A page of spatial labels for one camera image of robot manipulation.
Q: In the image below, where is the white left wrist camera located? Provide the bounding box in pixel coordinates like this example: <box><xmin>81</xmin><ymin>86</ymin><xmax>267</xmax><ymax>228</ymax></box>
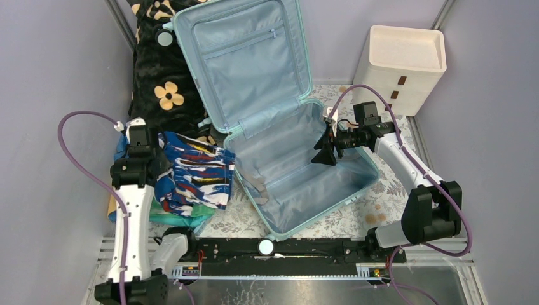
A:
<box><xmin>113</xmin><ymin>117</ymin><xmax>146</xmax><ymax>133</ymax></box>

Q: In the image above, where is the white three-drawer storage cabinet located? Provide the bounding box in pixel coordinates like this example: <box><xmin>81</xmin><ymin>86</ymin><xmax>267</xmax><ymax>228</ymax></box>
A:
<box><xmin>353</xmin><ymin>25</ymin><xmax>447</xmax><ymax>117</ymax></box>

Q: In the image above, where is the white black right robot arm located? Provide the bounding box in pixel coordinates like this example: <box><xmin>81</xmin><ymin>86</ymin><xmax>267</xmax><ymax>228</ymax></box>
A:
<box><xmin>312</xmin><ymin>102</ymin><xmax>462</xmax><ymax>262</ymax></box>

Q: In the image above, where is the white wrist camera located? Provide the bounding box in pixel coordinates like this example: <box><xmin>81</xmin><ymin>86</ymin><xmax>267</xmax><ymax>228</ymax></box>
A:
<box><xmin>322</xmin><ymin>107</ymin><xmax>339</xmax><ymax>135</ymax></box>
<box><xmin>113</xmin><ymin>117</ymin><xmax>146</xmax><ymax>133</ymax></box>

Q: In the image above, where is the dark blue item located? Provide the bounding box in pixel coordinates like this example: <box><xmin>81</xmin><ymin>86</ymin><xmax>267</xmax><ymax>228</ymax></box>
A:
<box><xmin>154</xmin><ymin>132</ymin><xmax>236</xmax><ymax>218</ymax></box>

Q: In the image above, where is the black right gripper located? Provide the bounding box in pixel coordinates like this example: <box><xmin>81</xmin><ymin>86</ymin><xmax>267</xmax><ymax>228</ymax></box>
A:
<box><xmin>311</xmin><ymin>122</ymin><xmax>363</xmax><ymax>166</ymax></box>

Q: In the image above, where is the blue yellow cloth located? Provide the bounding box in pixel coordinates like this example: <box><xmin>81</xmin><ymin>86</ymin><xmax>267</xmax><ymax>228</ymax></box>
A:
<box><xmin>107</xmin><ymin>133</ymin><xmax>128</xmax><ymax>223</ymax></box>

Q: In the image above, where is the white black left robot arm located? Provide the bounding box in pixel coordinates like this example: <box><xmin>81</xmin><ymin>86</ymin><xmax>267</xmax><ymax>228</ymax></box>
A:
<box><xmin>94</xmin><ymin>118</ymin><xmax>197</xmax><ymax>304</ymax></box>

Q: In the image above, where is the floral patterned floor mat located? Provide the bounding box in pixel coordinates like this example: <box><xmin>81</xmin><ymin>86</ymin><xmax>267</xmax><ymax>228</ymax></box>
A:
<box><xmin>139</xmin><ymin>85</ymin><xmax>441</xmax><ymax>239</ymax></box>

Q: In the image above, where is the light blue ribbed suitcase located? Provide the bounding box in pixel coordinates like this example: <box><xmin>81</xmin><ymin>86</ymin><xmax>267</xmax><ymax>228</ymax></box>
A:
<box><xmin>163</xmin><ymin>0</ymin><xmax>379</xmax><ymax>241</ymax></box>

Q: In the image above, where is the black floral plush blanket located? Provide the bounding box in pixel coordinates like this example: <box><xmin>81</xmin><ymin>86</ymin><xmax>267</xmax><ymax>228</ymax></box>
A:
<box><xmin>128</xmin><ymin>1</ymin><xmax>215</xmax><ymax>144</ymax></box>

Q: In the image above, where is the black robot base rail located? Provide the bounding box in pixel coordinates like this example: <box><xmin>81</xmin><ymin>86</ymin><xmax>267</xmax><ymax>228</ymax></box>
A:
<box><xmin>158</xmin><ymin>224</ymin><xmax>407</xmax><ymax>287</ymax></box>

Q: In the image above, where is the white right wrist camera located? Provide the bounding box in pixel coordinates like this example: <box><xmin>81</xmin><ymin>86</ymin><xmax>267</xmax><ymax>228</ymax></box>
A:
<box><xmin>322</xmin><ymin>107</ymin><xmax>339</xmax><ymax>135</ymax></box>

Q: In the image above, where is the teal cloth bottom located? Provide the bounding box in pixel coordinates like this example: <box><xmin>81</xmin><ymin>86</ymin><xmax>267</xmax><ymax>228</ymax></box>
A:
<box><xmin>149</xmin><ymin>200</ymin><xmax>215</xmax><ymax>229</ymax></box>

